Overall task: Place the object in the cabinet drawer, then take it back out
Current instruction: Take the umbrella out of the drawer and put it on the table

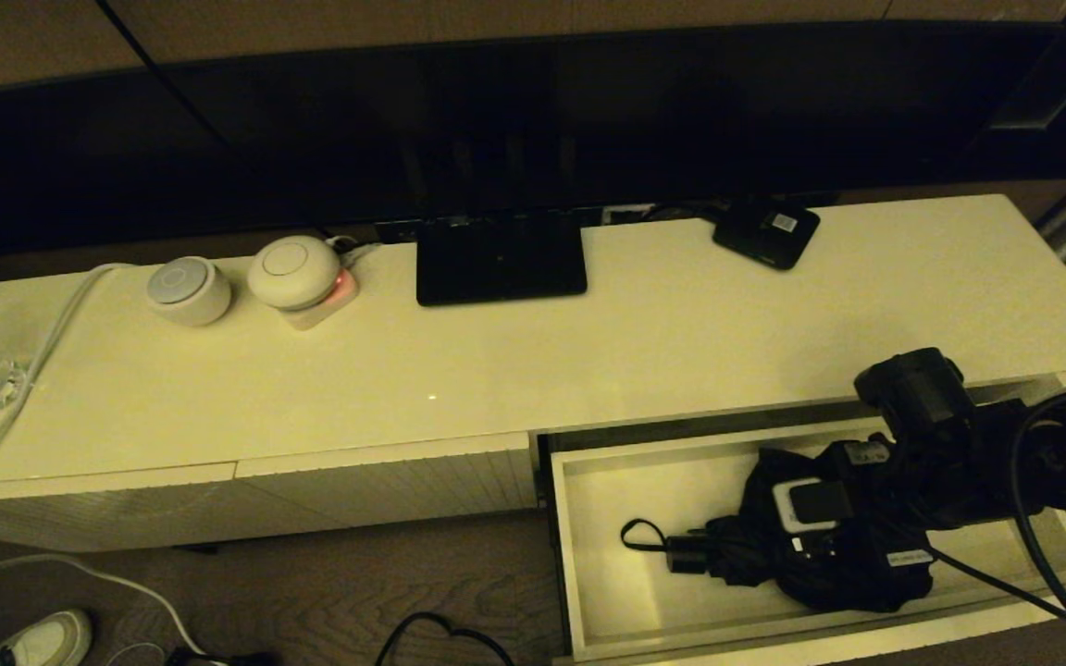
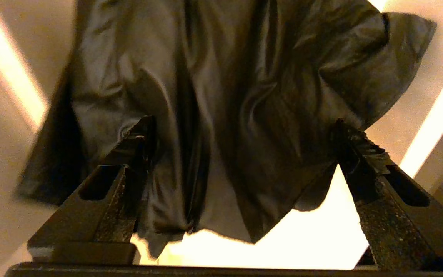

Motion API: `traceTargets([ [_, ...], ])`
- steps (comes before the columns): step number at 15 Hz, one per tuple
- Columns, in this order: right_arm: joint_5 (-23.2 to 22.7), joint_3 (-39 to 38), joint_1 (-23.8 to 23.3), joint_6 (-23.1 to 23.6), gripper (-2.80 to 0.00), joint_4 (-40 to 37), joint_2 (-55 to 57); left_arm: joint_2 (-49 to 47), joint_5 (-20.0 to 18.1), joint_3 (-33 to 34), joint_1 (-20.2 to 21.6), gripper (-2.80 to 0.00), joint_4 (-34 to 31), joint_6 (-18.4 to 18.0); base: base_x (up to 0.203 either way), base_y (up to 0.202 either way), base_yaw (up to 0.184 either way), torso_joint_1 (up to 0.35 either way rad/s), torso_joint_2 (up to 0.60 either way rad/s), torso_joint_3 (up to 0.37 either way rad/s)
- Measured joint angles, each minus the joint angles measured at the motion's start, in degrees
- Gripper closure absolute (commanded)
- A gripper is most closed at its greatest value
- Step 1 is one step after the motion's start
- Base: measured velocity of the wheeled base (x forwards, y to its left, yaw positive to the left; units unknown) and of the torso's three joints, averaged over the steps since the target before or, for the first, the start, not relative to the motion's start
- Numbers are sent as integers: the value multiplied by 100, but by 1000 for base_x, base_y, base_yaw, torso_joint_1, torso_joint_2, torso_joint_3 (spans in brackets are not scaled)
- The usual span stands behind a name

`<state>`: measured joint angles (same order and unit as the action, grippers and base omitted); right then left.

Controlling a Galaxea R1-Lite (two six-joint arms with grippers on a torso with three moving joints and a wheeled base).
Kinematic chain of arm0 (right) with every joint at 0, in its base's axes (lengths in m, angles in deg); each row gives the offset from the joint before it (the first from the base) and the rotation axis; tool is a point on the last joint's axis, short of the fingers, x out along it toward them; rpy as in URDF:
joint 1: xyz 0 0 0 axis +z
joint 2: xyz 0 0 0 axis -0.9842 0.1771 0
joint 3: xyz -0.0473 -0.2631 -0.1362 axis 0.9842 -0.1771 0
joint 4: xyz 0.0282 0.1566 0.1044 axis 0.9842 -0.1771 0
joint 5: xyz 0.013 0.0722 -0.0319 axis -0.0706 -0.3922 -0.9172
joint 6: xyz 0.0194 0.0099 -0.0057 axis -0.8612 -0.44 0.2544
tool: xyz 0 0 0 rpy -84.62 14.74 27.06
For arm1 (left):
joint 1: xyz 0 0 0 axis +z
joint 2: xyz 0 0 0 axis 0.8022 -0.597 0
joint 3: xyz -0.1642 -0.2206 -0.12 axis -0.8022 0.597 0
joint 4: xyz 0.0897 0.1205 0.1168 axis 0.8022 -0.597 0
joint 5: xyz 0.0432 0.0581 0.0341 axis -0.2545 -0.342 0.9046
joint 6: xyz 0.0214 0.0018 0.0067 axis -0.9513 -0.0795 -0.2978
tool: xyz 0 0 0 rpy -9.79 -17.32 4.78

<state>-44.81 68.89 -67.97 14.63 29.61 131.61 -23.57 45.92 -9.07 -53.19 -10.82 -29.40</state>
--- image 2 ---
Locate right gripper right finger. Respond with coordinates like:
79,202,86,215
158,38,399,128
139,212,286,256
331,118,443,270

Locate white cabinet drawer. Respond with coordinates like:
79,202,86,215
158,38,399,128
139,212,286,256
0,0,443,270

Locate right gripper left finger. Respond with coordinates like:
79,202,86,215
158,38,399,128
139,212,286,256
27,115,157,266

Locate black umbrella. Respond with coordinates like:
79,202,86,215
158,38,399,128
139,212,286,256
16,0,437,259

